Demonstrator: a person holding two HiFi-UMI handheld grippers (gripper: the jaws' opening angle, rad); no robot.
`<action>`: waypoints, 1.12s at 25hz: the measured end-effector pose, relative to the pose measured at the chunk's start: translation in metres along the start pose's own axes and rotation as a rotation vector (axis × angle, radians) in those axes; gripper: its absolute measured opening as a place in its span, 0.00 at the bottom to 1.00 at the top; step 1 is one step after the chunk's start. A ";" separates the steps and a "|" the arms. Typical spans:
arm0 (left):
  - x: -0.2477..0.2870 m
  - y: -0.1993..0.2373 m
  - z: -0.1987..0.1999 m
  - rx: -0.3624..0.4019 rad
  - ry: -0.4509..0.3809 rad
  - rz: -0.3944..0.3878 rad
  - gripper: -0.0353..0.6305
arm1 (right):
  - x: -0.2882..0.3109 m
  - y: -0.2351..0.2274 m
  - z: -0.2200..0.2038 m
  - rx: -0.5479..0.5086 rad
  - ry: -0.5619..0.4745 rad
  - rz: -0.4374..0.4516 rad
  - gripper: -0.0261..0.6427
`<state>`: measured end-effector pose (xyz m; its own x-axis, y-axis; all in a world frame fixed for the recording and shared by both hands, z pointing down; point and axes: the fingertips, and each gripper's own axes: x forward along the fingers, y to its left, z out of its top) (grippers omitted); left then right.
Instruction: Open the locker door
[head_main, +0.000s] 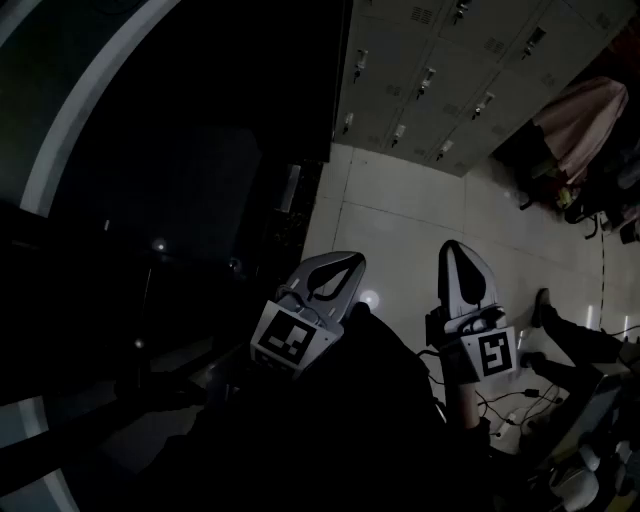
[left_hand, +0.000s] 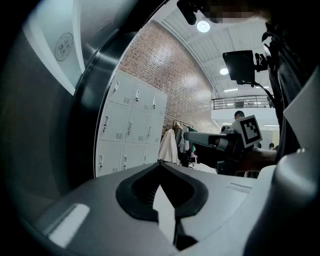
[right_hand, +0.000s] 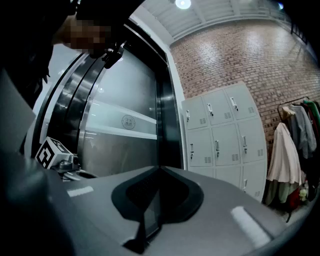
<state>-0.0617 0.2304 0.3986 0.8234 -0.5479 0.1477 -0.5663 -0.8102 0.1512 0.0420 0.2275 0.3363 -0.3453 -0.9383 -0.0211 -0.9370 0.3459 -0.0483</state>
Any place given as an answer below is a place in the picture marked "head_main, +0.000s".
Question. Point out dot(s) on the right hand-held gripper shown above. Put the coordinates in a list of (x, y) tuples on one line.
[(492, 352)]

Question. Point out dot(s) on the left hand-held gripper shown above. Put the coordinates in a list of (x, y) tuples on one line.
[(295, 345)]

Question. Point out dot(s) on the grey metal locker bank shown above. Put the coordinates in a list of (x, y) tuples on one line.
[(450, 75)]

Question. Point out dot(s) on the person's right forearm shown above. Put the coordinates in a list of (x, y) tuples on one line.
[(467, 405)]

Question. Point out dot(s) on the black office chair base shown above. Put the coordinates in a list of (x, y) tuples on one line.
[(580, 210)]

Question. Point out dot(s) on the white power strip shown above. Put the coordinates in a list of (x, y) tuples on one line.
[(506, 424)]

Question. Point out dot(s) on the person's dark clothing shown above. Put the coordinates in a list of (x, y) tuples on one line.
[(325, 440)]

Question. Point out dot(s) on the dark framed monitor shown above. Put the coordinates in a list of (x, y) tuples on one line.
[(590, 415)]

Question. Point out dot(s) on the white rounded device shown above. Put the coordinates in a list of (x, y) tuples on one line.
[(575, 480)]

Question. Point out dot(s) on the white door frame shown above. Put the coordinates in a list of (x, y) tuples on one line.
[(75, 115)]

